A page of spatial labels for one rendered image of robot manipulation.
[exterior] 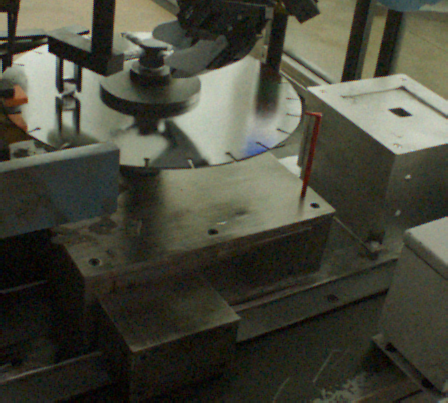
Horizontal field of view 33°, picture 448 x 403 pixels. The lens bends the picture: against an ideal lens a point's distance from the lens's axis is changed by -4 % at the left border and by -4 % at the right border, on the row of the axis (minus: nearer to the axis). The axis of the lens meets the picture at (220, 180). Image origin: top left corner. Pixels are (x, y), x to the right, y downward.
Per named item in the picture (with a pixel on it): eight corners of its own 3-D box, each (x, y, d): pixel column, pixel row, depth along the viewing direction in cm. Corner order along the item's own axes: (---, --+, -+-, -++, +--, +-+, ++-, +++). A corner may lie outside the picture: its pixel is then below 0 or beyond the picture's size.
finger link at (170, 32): (126, 50, 79) (171, -10, 73) (171, 51, 83) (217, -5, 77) (136, 73, 78) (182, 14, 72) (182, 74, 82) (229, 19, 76)
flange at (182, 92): (138, 59, 90) (139, 39, 89) (219, 86, 86) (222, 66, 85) (78, 89, 82) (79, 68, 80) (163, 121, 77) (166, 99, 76)
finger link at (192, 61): (136, 73, 78) (182, 14, 72) (182, 74, 82) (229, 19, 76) (146, 98, 77) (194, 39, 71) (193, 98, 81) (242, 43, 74)
